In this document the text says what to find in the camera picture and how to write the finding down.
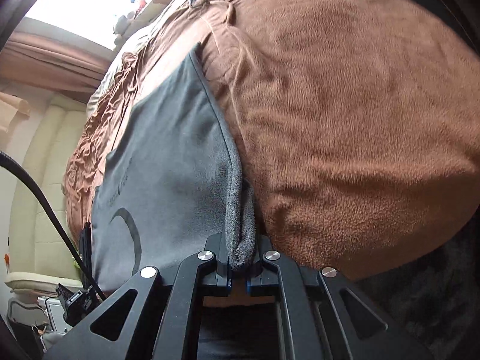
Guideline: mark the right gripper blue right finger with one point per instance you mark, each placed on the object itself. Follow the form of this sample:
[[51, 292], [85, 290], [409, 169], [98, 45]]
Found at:
[[323, 315]]

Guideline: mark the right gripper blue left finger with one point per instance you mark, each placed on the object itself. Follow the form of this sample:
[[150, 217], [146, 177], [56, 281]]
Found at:
[[154, 315]]

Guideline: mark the grey t-shirt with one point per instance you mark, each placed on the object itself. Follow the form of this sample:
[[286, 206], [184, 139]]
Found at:
[[174, 179]]

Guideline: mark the brown bed blanket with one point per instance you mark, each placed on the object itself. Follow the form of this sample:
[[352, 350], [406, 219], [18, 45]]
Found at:
[[356, 121]]

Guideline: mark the brown curtain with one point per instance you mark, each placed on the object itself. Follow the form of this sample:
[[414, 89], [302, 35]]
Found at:
[[49, 64]]

